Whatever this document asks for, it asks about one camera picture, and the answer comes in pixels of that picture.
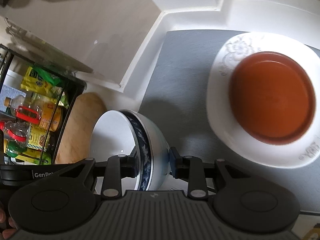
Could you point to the grey mat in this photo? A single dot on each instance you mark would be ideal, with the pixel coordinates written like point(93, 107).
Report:
point(180, 80)

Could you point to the yellow box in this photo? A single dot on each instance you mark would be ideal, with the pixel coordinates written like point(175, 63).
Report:
point(38, 138)

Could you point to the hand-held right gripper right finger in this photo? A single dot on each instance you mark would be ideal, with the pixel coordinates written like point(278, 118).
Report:
point(173, 160)

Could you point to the green and yellow packet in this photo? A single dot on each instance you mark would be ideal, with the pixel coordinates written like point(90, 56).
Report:
point(37, 80)

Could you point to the white bowl with blue rim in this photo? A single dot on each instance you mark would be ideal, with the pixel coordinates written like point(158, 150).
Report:
point(155, 142)

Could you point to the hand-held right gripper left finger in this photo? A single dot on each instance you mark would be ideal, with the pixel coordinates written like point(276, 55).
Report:
point(133, 158)

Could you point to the round wooden cutting board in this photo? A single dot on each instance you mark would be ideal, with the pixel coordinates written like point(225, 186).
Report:
point(77, 130)

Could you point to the brown round plate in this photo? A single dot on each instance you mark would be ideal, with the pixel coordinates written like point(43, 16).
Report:
point(272, 97)

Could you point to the dark bottle with red cap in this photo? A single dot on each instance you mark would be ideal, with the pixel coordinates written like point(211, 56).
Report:
point(12, 131)

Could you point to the person's left hand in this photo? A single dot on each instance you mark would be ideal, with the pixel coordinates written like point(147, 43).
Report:
point(5, 217)

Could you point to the white square floral plate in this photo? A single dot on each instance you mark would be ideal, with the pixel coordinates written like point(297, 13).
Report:
point(222, 120)

